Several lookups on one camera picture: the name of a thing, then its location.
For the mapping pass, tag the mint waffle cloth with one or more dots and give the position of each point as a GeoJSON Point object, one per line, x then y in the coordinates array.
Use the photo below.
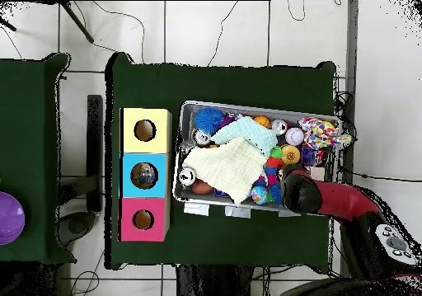
{"type": "Point", "coordinates": [247, 132]}

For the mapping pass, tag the multicolour spiky caterpillar toy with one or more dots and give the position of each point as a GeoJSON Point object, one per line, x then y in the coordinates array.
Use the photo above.
{"type": "Point", "coordinates": [273, 162]}

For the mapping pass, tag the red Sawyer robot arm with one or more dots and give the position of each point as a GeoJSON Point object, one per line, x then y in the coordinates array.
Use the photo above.
{"type": "Point", "coordinates": [343, 200]}

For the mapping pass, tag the wooden box with three holes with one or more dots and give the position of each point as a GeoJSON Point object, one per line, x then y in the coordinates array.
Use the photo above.
{"type": "Point", "coordinates": [130, 207]}

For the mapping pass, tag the cream waffle cloth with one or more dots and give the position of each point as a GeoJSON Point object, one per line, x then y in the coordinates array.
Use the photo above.
{"type": "Point", "coordinates": [227, 167]}

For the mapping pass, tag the blue furry monster toy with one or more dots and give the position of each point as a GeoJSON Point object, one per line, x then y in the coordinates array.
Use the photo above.
{"type": "Point", "coordinates": [208, 120]}

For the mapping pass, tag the small orange basketball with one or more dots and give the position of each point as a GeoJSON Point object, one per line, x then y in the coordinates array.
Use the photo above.
{"type": "Point", "coordinates": [262, 121]}

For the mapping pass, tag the blue green globe ball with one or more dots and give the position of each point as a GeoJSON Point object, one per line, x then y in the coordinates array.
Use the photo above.
{"type": "Point", "coordinates": [259, 195]}

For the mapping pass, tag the blue spiky rubber ball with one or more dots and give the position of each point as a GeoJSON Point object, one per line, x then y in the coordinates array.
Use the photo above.
{"type": "Point", "coordinates": [276, 193]}

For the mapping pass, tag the toy hamburger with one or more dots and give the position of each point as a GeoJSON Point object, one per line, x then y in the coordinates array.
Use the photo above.
{"type": "Point", "coordinates": [290, 155]}

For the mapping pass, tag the small white baseball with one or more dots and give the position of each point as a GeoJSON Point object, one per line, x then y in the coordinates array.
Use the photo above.
{"type": "Point", "coordinates": [294, 136]}

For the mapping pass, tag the plain wooden cube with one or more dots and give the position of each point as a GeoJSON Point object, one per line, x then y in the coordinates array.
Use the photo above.
{"type": "Point", "coordinates": [318, 174]}

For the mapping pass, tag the grey stand foot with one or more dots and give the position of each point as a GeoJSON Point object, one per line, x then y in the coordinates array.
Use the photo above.
{"type": "Point", "coordinates": [75, 225]}

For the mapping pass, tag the dark green side table cloth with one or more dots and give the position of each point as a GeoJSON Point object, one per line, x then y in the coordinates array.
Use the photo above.
{"type": "Point", "coordinates": [29, 127]}

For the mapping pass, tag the black tripod leg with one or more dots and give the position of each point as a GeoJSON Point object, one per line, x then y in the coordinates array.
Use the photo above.
{"type": "Point", "coordinates": [77, 20]}
{"type": "Point", "coordinates": [7, 24]}

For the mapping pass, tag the purple bowl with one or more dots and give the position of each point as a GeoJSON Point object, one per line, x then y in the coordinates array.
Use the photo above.
{"type": "Point", "coordinates": [10, 217]}

